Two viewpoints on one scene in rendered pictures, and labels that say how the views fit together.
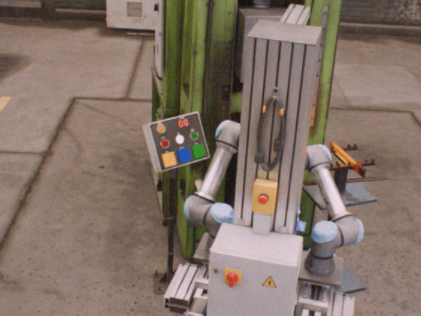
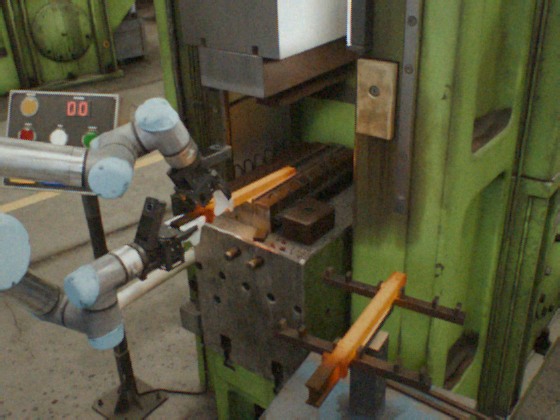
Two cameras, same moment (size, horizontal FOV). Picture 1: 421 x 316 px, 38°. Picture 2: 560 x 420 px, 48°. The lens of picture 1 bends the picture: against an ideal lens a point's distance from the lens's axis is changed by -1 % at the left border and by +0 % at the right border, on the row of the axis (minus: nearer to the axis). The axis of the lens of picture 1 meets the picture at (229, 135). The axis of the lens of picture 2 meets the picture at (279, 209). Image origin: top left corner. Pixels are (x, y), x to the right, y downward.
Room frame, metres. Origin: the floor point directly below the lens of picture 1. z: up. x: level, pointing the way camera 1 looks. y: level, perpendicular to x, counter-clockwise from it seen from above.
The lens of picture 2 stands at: (2.71, -1.41, 1.72)
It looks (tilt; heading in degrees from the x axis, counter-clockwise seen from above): 28 degrees down; 54
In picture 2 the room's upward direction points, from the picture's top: 2 degrees counter-clockwise
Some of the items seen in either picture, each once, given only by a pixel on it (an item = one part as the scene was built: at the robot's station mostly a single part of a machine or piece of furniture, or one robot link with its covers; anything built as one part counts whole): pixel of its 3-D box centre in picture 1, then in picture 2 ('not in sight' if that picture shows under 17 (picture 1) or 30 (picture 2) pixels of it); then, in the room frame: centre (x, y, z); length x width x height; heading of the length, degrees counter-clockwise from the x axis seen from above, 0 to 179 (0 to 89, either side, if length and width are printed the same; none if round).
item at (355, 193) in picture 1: (337, 192); (366, 415); (3.44, -0.71, 0.67); 0.40 x 0.30 x 0.02; 112
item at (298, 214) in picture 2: not in sight; (309, 221); (3.58, -0.34, 0.95); 0.12 x 0.08 x 0.06; 14
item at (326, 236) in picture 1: (325, 238); not in sight; (2.46, -0.48, 0.98); 0.13 x 0.12 x 0.14; 117
